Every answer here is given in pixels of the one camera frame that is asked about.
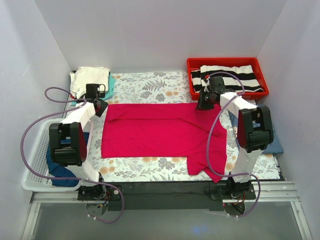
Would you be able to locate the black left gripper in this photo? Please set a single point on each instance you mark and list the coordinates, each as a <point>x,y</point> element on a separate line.
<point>100,108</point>

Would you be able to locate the black white striped shirt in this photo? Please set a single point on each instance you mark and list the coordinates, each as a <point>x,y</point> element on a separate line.
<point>244,73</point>

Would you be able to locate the grey blue folded shirt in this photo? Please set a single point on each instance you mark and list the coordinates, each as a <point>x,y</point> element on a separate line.
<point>273,148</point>

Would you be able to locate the white plastic laundry basket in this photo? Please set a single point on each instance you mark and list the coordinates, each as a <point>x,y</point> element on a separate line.
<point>39,164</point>

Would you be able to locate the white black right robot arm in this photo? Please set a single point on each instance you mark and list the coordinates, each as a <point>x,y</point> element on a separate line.
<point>254,129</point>

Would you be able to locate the red plastic tray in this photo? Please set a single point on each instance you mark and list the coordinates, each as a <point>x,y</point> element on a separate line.
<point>194,63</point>

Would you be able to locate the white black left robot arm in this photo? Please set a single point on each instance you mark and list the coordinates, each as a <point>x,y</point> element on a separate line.
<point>79,121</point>

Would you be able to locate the cream folded shirt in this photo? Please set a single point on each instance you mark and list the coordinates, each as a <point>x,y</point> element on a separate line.
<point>88,75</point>

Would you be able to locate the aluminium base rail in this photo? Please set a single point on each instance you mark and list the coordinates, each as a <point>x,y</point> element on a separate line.
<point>170,211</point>

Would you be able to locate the navy blue shirt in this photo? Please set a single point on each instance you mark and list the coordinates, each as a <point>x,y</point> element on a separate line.
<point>61,154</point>

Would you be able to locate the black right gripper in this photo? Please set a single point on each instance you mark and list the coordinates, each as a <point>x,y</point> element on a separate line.
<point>202,104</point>

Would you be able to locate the crimson red t shirt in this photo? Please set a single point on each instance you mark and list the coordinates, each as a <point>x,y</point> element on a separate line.
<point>167,130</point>

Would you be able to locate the teal folded shirt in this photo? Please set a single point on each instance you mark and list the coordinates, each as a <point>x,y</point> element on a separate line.
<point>104,95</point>

